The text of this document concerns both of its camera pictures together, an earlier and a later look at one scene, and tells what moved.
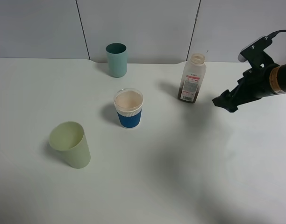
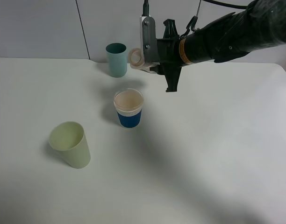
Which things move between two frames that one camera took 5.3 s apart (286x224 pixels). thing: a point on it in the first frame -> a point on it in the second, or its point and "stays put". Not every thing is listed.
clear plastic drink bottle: x=193 y=79 -> x=136 y=60
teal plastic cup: x=117 y=57 stays put
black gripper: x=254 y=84 -> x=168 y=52
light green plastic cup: x=68 y=138 stays put
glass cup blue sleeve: x=128 y=102 stays put
